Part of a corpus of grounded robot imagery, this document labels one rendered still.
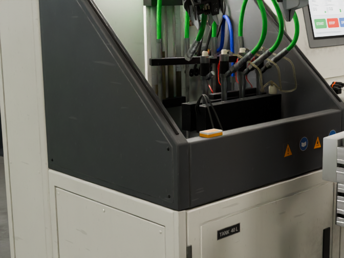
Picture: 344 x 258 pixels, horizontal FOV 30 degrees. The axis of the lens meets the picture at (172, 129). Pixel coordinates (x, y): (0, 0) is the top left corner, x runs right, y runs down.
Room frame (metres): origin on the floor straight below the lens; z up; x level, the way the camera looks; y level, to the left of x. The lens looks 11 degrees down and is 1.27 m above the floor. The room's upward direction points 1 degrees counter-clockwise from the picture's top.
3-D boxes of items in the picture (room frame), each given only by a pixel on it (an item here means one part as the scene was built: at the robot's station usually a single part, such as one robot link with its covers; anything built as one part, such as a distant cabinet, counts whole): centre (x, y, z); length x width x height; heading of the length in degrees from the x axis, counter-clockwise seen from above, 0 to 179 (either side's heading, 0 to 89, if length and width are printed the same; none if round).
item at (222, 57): (1.90, -0.17, 1.01); 0.05 x 0.03 x 0.21; 42
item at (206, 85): (1.84, -0.11, 1.01); 0.05 x 0.03 x 0.21; 42
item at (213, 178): (1.68, -0.26, 0.87); 0.62 x 0.04 x 0.16; 132
